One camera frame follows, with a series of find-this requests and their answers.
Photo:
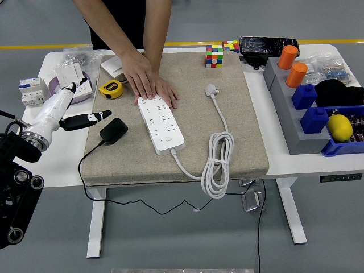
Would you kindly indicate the white circuit breaker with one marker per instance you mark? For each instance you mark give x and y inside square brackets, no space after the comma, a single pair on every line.
[31,94]

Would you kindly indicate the plastic bag of metal parts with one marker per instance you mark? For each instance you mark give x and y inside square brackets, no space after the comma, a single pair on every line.
[75,58]

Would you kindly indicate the orange cylinder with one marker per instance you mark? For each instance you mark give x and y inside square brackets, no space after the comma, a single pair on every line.
[287,58]
[295,76]

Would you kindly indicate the blue block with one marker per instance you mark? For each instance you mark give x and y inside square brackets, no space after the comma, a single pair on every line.
[304,98]
[312,120]

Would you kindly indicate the white power strip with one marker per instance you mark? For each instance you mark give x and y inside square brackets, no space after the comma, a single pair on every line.
[165,133]

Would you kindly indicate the yellow lemon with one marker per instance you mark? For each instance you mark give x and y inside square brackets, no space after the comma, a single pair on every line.
[339,128]

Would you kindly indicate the yellow tape measure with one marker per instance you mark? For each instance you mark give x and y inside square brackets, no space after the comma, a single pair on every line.
[111,88]

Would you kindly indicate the purple bowl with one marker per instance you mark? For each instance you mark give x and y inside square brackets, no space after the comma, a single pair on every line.
[54,85]

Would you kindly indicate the person's right hand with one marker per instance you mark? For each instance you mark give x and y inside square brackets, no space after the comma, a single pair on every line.
[139,76]

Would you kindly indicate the person's left hand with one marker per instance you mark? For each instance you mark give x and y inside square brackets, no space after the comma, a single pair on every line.
[167,94]

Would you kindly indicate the table control panel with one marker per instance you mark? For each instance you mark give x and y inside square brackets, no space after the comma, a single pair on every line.
[339,178]

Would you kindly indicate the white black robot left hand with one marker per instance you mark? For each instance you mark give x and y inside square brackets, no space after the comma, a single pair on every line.
[54,109]

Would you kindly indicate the black plastic-wrapped box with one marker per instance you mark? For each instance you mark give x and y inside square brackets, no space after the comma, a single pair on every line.
[264,45]

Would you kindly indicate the metal bracket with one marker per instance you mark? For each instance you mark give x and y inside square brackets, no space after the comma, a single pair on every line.
[251,199]
[248,182]

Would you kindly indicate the grey-brown mat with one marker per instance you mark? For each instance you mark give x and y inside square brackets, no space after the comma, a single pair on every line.
[193,128]

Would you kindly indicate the black plug adapter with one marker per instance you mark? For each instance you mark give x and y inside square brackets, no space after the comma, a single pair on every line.
[113,131]

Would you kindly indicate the white table leg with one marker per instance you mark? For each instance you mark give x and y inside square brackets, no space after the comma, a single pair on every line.
[293,213]
[96,227]

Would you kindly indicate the person's right forearm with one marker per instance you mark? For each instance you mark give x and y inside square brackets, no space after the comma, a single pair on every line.
[108,25]

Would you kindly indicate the circuit board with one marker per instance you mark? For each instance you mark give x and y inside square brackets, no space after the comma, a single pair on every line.
[357,122]

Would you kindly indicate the white socket panel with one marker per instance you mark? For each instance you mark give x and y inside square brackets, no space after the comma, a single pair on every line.
[85,91]

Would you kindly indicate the white switch panel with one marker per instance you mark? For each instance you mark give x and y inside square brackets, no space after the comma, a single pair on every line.
[69,74]

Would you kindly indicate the large Rubik's cube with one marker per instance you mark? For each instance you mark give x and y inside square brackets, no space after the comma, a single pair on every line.
[214,57]

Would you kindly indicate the black cap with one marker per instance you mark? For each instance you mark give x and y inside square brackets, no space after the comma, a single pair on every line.
[335,94]

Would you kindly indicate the plastic bag of small parts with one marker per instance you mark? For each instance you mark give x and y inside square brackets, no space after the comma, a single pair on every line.
[330,71]

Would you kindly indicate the person's left forearm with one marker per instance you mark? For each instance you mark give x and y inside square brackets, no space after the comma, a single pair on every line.
[156,37]

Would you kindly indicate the small Rubik's cube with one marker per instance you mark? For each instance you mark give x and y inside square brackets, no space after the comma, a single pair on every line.
[231,46]

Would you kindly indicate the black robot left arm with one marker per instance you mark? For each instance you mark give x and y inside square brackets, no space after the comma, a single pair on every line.
[17,199]

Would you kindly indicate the grey stepped block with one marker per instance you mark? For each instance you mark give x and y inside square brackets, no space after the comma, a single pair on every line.
[284,113]

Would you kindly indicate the white wall switch plate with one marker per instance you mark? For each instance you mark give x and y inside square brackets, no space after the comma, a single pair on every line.
[112,66]

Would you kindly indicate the blue bin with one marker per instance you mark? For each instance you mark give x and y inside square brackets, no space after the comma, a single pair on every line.
[338,148]

